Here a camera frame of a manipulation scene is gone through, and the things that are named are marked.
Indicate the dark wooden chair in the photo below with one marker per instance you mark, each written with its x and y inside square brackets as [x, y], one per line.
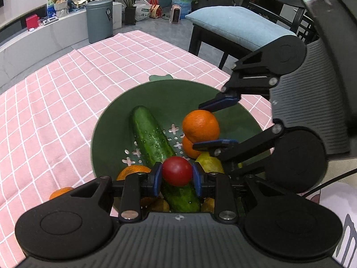
[305, 28]

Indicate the small white heater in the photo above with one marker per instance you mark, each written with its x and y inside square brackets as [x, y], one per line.
[175, 15]

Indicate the teddy bear bouquet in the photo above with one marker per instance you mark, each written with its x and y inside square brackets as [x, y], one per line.
[61, 4]

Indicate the pink checked tablecloth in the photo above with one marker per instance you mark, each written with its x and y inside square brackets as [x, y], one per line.
[55, 117]

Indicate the brown longan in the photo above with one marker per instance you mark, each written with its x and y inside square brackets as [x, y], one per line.
[161, 205]
[207, 205]

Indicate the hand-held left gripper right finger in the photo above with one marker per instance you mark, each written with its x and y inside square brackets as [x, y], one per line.
[196, 181]

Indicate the grey trash can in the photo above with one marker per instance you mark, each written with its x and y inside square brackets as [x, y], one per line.
[99, 22]

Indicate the yellow-green pear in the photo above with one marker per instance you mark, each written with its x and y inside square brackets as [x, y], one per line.
[210, 166]

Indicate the white printed clothing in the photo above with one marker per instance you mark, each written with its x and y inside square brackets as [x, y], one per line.
[334, 229]

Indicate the white plastic bag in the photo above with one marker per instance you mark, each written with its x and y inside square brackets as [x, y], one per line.
[142, 11]

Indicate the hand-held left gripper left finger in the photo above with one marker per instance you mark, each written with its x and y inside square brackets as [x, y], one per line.
[156, 180]

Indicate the white curved media console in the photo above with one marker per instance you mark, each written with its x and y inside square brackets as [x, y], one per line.
[41, 47]

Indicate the orange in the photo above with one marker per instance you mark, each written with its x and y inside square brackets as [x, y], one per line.
[131, 171]
[60, 193]
[189, 149]
[200, 125]

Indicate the red tomato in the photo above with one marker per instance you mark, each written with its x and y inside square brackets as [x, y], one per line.
[177, 171]

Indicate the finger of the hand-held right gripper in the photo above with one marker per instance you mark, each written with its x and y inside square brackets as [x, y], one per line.
[214, 144]
[220, 103]

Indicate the red box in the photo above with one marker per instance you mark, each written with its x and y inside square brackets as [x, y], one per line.
[32, 21]

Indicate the light blue seat cushion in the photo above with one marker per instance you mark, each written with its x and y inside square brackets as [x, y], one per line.
[239, 28]

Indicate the potted green plant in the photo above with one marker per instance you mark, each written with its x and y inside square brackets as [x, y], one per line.
[129, 5]

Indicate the digital kitchen scale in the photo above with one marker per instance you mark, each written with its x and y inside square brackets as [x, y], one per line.
[48, 20]

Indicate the green colander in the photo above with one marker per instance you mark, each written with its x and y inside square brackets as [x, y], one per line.
[117, 134]

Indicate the red orange bag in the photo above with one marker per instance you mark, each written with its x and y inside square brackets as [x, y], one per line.
[155, 8]

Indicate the green cucumber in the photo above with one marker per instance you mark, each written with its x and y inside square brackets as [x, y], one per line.
[150, 136]

